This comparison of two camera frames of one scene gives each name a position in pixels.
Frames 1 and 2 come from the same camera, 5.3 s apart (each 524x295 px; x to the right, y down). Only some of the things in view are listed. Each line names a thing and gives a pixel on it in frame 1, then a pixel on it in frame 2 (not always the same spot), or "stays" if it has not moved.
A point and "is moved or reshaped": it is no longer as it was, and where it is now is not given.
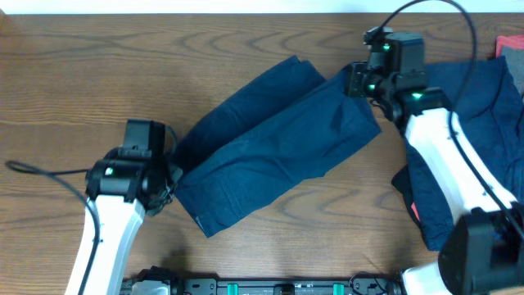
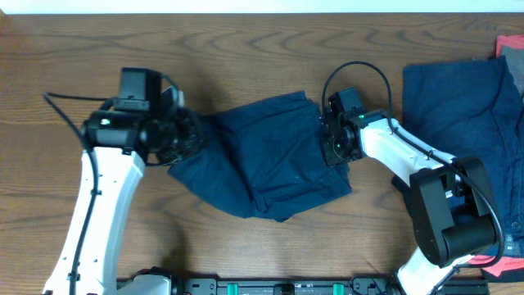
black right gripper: (358, 73) → (331, 159)
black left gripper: (174, 174) → (195, 137)
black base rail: (365, 284) stays
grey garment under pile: (515, 60) stays
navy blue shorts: (268, 138) is moved or reshaped
